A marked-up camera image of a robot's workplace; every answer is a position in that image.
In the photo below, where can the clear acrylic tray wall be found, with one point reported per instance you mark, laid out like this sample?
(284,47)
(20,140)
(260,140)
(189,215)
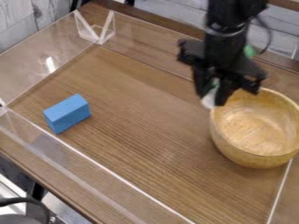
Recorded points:
(137,164)

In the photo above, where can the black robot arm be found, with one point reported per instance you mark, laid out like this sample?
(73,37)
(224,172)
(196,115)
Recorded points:
(232,14)

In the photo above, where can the brown wooden bowl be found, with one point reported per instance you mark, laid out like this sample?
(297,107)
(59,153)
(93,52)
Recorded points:
(255,129)

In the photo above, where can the green white dry-erase marker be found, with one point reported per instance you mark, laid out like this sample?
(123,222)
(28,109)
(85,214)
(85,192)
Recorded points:
(208,98)

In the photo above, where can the black metal bracket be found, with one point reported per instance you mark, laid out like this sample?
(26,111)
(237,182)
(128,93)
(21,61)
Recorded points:
(36,212)

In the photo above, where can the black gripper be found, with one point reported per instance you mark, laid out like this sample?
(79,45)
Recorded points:
(219,64)

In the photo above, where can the blue foam block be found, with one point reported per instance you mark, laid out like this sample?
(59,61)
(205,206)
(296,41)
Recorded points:
(67,113)

